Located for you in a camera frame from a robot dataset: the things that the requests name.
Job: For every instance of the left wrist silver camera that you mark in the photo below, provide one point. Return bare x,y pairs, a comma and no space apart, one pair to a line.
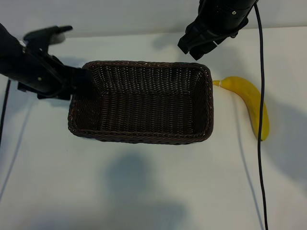
43,34

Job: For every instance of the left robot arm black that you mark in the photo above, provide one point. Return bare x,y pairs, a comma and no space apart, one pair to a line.
7,57

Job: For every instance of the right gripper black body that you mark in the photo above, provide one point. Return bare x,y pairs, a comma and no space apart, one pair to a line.
223,16

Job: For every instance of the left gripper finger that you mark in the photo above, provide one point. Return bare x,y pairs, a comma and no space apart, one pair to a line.
88,83
75,81

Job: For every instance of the yellow banana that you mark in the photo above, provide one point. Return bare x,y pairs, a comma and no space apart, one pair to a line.
249,95

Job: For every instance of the dark brown woven basket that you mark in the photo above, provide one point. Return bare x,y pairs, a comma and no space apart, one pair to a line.
148,107

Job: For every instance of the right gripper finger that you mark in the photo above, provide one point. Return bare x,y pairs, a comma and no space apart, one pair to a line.
204,49
192,38

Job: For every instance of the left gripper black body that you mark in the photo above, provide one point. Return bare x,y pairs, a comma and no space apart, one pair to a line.
40,76

